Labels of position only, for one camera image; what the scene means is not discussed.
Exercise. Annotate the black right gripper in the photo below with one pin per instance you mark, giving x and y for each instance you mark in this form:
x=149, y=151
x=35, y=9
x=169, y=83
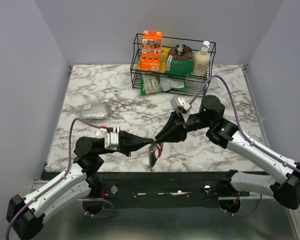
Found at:
x=175, y=130

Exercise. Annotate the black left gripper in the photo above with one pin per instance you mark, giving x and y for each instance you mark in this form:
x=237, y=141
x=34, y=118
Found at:
x=128, y=142

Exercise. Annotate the steel key organizer red handle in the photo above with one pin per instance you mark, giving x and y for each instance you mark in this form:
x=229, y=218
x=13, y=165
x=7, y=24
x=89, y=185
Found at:
x=154, y=153

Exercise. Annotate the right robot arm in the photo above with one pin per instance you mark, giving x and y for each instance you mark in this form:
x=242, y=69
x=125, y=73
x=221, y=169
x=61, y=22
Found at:
x=282, y=181

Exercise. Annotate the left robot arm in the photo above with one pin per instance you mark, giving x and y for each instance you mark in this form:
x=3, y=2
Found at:
x=27, y=215

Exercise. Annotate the silver glitter pouch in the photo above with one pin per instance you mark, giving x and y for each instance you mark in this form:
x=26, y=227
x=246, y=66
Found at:
x=94, y=111

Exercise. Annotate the green white snack bag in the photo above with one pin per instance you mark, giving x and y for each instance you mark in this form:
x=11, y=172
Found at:
x=153, y=84

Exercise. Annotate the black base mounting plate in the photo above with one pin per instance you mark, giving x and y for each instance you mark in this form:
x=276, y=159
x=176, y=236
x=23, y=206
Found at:
x=163, y=189

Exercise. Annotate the green brown bag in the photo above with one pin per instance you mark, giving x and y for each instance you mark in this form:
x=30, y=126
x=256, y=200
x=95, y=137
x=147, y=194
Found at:
x=180, y=61

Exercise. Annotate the cream lotion pump bottle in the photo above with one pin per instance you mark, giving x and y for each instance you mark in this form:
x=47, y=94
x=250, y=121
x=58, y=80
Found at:
x=201, y=60

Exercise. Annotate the yellow snack bag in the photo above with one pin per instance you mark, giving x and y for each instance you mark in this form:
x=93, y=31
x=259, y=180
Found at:
x=162, y=60

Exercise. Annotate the orange product box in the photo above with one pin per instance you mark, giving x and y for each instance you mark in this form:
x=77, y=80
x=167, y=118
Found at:
x=151, y=39

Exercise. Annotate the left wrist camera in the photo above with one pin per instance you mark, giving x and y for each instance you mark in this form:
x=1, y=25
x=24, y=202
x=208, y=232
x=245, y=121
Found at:
x=112, y=141

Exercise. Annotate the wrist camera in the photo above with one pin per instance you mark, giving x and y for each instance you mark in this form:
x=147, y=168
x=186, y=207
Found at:
x=112, y=141
x=180, y=105

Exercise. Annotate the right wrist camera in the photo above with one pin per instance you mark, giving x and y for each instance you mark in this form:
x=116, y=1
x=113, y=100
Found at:
x=180, y=105

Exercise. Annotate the black wire shelf rack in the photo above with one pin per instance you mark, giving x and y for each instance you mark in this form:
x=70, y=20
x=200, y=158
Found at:
x=186, y=85

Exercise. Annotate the aluminium rail frame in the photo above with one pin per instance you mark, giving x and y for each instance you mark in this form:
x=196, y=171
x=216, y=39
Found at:
x=81, y=180

